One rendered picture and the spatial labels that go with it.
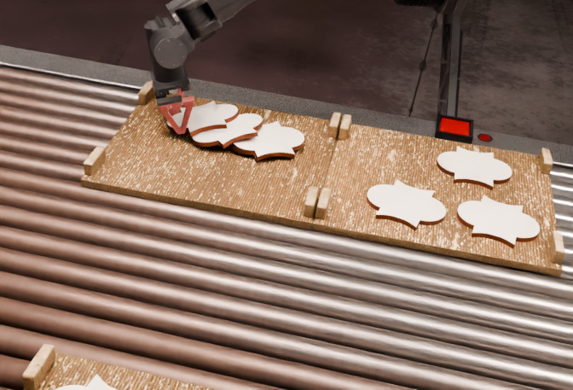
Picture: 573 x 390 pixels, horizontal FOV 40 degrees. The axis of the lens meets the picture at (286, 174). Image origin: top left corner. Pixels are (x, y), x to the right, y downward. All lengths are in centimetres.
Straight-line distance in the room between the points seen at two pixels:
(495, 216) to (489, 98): 253
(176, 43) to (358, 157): 40
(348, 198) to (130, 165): 39
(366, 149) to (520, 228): 34
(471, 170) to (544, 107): 245
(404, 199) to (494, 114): 241
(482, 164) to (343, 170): 27
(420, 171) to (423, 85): 244
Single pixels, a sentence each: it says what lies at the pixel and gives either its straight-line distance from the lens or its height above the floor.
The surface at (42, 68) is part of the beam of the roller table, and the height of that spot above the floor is 92.
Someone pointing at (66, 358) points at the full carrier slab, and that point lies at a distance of 110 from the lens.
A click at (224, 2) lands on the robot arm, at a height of 119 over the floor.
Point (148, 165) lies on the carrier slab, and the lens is 144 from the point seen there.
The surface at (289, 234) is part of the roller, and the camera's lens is 132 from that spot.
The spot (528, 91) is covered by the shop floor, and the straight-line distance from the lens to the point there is 407.
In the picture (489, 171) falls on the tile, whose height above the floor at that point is 95.
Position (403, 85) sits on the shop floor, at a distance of 388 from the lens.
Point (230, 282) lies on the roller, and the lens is 122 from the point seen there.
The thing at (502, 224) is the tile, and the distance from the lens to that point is 139.
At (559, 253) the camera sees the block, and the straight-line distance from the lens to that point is 135.
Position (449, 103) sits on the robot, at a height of 55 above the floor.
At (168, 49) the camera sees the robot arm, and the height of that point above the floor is 114.
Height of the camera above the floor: 174
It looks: 34 degrees down
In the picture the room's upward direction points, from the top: 5 degrees clockwise
